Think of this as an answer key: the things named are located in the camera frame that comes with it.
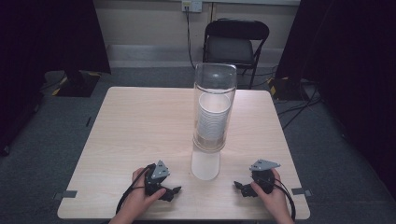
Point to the clear cup dispenser tube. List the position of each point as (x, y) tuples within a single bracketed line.
[(214, 77)]

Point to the stack of white paper cups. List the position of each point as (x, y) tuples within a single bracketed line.
[(214, 118)]

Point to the black stand base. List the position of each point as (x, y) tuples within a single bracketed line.
[(285, 88), (77, 84)]

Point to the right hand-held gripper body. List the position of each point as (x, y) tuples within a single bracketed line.
[(263, 174)]

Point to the person's left hand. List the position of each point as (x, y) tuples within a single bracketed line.
[(140, 196)]

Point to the dark curtain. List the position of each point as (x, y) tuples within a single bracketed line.
[(351, 62), (37, 46)]

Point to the grey tape strip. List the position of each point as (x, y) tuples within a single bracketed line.
[(300, 191), (66, 194)]

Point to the white wall socket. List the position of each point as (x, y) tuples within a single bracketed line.
[(191, 5)]

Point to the small black floor object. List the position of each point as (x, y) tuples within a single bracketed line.
[(88, 121)]

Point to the black folding chair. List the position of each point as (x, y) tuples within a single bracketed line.
[(232, 46)]

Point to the white paper cup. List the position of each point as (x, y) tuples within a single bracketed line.
[(205, 165)]

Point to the person's right hand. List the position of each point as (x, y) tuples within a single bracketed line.
[(271, 198)]

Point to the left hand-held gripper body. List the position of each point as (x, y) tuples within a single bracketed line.
[(158, 171)]

